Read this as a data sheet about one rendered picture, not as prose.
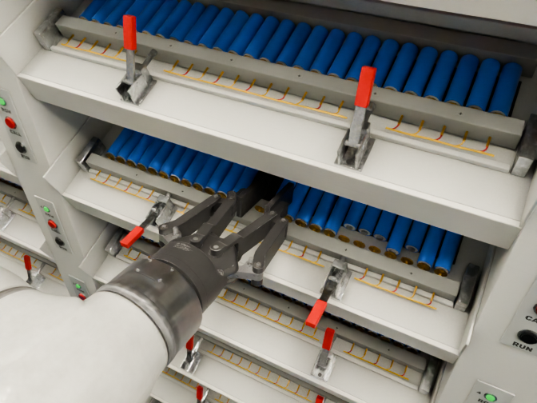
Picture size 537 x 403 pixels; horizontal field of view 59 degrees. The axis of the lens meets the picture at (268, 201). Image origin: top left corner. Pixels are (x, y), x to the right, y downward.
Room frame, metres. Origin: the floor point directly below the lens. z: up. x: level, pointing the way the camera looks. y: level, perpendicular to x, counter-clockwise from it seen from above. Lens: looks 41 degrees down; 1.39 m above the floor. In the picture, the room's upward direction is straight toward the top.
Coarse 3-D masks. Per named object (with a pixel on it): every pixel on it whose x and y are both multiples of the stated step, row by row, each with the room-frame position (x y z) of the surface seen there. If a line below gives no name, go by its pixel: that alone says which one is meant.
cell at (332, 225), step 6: (342, 198) 0.48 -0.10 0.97; (336, 204) 0.48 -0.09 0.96; (342, 204) 0.47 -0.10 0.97; (348, 204) 0.48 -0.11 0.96; (336, 210) 0.47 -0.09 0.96; (342, 210) 0.47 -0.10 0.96; (330, 216) 0.46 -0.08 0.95; (336, 216) 0.46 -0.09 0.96; (342, 216) 0.46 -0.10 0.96; (330, 222) 0.45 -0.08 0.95; (336, 222) 0.45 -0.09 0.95; (324, 228) 0.45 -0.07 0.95; (330, 228) 0.44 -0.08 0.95; (336, 228) 0.44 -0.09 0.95
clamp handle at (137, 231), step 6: (156, 210) 0.49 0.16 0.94; (150, 216) 0.49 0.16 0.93; (156, 216) 0.49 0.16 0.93; (144, 222) 0.48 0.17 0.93; (150, 222) 0.48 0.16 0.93; (138, 228) 0.46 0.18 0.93; (144, 228) 0.46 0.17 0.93; (132, 234) 0.45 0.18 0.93; (138, 234) 0.45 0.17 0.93; (126, 240) 0.44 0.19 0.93; (132, 240) 0.44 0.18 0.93; (126, 246) 0.43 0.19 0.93
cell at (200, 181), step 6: (210, 156) 0.58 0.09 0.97; (210, 162) 0.57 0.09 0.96; (216, 162) 0.57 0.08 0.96; (204, 168) 0.56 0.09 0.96; (210, 168) 0.56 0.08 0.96; (216, 168) 0.56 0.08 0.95; (198, 174) 0.55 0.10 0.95; (204, 174) 0.55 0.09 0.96; (210, 174) 0.55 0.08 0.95; (198, 180) 0.54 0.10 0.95; (204, 180) 0.54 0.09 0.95; (204, 186) 0.53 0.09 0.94
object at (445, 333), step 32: (96, 128) 0.65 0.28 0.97; (64, 160) 0.59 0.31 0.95; (64, 192) 0.57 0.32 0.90; (96, 192) 0.56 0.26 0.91; (128, 224) 0.51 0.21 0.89; (288, 256) 0.43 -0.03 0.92; (416, 256) 0.41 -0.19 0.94; (480, 256) 0.40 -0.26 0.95; (288, 288) 0.39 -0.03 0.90; (320, 288) 0.38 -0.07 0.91; (352, 288) 0.38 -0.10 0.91; (384, 288) 0.37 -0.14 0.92; (480, 288) 0.34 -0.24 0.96; (352, 320) 0.36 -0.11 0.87; (384, 320) 0.33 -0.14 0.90; (416, 320) 0.33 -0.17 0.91; (448, 320) 0.33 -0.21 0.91; (448, 352) 0.30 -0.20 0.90
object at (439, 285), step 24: (96, 168) 0.59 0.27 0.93; (120, 168) 0.57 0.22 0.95; (168, 192) 0.52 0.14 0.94; (192, 192) 0.52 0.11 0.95; (288, 240) 0.44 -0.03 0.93; (312, 240) 0.43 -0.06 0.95; (336, 240) 0.42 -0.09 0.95; (360, 264) 0.39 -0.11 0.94; (384, 264) 0.38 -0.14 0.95; (432, 288) 0.35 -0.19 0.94; (456, 288) 0.35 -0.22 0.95
